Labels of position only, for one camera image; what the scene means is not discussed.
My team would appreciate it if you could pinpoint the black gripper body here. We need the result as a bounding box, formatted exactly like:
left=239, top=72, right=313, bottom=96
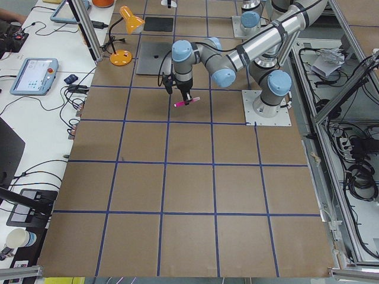
left=176, top=79, right=192, bottom=95

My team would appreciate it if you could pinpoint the pink pen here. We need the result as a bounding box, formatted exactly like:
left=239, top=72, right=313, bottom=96
left=174, top=96, right=201, bottom=108

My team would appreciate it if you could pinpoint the white computer mouse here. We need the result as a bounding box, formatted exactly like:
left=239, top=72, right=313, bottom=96
left=160, top=0, right=177, bottom=8

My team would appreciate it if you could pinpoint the black mousepad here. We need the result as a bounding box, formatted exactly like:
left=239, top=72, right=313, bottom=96
left=144, top=17, right=174, bottom=32

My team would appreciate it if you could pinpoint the grey closed laptop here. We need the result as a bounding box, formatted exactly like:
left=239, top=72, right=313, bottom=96
left=136, top=41, right=172, bottom=75

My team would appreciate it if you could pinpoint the orange desk lamp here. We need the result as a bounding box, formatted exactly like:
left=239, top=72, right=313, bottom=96
left=108, top=5, right=146, bottom=67

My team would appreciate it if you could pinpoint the black power adapter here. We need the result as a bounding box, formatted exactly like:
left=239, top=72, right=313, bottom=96
left=91, top=20, right=108, bottom=29

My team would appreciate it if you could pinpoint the small blue device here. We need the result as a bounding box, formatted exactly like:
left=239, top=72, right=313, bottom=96
left=64, top=74, right=78, bottom=85

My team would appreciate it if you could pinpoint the orange bucket with grey lid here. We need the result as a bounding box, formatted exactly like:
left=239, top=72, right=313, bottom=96
left=92, top=0, right=114, bottom=8

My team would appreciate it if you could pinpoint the blue teach pendant near lamp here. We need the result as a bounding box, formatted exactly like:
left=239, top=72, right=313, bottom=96
left=9, top=58, right=59, bottom=96

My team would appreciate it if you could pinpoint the black monitor stand base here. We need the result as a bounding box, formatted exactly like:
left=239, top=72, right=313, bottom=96
left=1, top=188, right=58, bottom=228

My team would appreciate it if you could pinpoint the white paper cup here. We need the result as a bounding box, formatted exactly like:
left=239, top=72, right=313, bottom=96
left=5, top=228, right=37, bottom=249

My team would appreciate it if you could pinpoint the aluminium frame post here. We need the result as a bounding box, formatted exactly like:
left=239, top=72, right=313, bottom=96
left=68, top=0, right=103, bottom=62

